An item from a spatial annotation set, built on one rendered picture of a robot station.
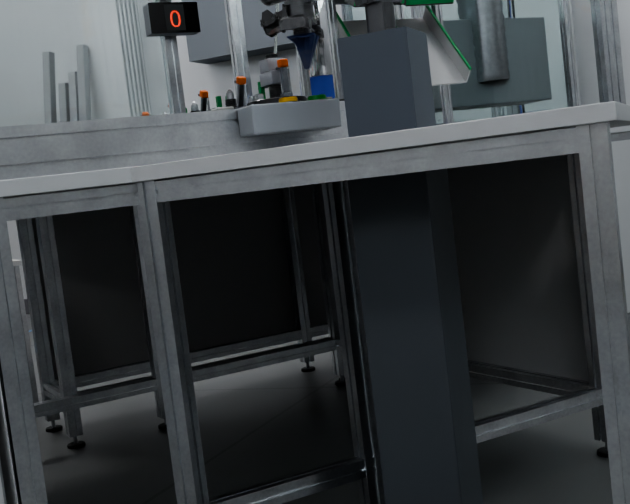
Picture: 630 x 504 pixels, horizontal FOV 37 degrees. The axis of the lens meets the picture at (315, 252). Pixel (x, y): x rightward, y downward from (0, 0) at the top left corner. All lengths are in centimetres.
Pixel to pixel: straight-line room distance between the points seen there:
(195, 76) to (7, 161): 498
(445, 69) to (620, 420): 114
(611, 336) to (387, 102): 62
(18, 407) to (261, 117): 73
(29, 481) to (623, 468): 103
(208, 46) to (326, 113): 445
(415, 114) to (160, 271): 57
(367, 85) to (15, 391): 86
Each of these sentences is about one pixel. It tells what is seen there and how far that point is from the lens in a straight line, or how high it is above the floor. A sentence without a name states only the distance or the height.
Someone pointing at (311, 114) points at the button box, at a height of 93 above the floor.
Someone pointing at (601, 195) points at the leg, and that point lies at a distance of 151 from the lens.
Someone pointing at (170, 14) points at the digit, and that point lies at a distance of 225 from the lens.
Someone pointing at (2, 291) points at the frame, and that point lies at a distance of 175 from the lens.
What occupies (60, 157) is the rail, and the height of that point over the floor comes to 89.
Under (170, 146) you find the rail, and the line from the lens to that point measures 190.
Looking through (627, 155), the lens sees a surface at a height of 74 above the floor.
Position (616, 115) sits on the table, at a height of 84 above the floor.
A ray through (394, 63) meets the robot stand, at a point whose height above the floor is 99.
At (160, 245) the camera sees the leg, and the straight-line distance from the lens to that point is 179.
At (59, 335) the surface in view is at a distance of 320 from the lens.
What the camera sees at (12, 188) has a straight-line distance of 173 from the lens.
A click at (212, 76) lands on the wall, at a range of 667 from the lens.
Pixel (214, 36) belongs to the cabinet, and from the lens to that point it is 639.
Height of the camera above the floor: 80
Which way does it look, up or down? 5 degrees down
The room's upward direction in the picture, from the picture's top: 7 degrees counter-clockwise
